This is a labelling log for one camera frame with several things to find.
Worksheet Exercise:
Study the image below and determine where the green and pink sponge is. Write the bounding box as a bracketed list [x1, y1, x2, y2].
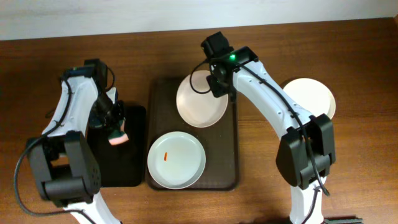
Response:
[108, 124, 129, 146]

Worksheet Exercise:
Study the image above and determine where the pinkish white plate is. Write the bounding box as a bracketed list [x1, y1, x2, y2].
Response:
[176, 70, 229, 128]

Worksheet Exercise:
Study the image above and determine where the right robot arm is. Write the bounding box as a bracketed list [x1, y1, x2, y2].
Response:
[201, 32, 336, 223]

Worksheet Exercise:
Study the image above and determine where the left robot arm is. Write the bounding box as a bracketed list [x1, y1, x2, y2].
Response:
[26, 58, 128, 223]

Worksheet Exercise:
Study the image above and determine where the black rectangular sponge tray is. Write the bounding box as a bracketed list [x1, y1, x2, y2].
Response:
[87, 103, 146, 187]

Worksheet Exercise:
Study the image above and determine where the brown plastic serving tray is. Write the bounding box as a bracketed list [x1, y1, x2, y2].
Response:
[145, 78, 239, 191]

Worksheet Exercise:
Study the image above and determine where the pale green plate bottom left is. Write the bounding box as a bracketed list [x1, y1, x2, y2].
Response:
[147, 131, 206, 190]

